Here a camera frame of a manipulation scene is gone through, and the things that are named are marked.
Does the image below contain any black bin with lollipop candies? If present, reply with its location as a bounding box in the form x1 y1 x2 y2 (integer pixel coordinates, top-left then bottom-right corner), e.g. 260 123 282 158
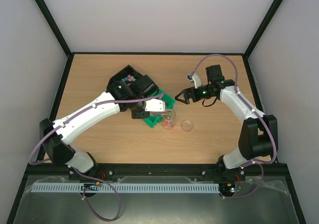
135 75 159 98

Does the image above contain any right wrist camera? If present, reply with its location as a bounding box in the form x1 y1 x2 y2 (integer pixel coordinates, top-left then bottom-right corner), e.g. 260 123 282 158
187 72 202 89

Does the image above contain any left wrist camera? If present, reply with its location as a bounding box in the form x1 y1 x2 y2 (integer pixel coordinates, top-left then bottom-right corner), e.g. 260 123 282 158
145 99 166 116

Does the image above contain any black bin with star candies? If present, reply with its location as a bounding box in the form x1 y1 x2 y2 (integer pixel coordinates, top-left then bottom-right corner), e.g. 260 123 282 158
107 65 143 90

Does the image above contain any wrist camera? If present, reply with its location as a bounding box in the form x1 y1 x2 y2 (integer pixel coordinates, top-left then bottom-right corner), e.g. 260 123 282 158
145 99 166 116
187 72 202 89

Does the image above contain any purple cable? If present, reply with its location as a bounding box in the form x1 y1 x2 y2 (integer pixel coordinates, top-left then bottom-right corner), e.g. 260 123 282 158
189 54 279 200
29 92 166 221

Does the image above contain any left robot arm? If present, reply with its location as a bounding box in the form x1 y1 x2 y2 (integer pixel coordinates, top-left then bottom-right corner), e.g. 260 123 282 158
39 75 165 173

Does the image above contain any green bin with gummies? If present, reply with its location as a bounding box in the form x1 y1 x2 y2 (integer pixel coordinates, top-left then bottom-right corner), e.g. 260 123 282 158
142 89 175 129

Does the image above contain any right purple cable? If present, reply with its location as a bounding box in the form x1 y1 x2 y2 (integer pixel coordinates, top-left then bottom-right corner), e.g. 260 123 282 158
189 54 279 200

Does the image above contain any clear jar lid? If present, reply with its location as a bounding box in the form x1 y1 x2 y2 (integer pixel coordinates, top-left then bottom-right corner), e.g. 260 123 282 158
180 119 194 132

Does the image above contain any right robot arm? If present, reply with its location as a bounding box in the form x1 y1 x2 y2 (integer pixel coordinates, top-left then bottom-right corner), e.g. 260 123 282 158
175 65 278 180

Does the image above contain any grey slotted cable duct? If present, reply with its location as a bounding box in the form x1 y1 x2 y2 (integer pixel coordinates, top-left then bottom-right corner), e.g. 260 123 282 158
30 183 219 194

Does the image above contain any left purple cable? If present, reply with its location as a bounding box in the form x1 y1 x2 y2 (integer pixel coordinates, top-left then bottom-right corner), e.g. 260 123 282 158
29 92 166 221

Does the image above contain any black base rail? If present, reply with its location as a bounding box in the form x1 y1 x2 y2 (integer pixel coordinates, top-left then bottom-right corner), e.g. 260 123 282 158
68 163 246 182

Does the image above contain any clear plastic jar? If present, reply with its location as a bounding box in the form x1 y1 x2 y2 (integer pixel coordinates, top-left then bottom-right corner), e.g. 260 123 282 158
161 109 176 130

